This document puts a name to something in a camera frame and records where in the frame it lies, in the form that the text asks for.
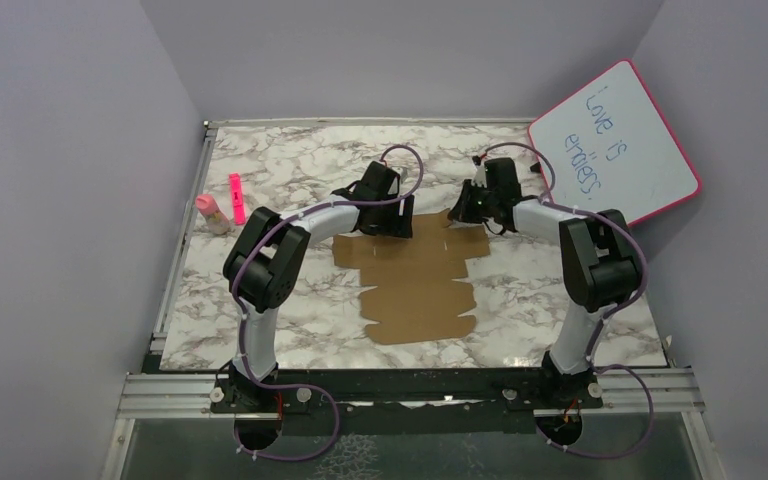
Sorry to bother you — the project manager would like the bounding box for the brown cardboard box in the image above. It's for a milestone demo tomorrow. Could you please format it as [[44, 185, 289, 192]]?
[[332, 210, 490, 345]]

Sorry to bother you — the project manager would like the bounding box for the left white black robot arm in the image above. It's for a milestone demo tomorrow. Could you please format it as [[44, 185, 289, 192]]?
[[222, 162, 421, 411]]

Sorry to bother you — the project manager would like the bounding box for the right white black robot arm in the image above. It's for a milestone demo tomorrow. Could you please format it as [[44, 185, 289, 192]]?
[[448, 156, 644, 407]]

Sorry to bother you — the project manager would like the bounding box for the pink framed whiteboard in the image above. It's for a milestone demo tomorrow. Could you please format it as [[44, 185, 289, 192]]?
[[528, 59, 701, 225]]

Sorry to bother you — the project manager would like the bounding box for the pink highlighter marker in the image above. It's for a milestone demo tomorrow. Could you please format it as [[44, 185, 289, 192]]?
[[228, 173, 247, 225]]

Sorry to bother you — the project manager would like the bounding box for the small pink capped bottle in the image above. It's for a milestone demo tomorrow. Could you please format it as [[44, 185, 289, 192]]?
[[194, 194, 231, 235]]

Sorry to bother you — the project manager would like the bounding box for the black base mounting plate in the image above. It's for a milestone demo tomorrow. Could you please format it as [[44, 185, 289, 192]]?
[[209, 367, 603, 436]]

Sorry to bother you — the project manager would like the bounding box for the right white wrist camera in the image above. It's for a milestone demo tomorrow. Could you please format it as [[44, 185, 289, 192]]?
[[471, 154, 487, 189]]

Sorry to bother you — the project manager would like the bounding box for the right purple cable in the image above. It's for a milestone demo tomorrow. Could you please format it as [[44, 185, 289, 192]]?
[[473, 141, 656, 461]]

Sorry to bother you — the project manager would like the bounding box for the purple cable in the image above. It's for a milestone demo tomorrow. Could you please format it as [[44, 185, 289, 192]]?
[[473, 141, 656, 461], [230, 144, 425, 463]]

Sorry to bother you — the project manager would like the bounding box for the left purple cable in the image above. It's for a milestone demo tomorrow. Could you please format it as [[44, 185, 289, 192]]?
[[230, 144, 425, 463]]

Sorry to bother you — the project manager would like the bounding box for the aluminium extrusion frame rail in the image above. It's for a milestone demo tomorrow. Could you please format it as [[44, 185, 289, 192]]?
[[116, 369, 706, 421]]

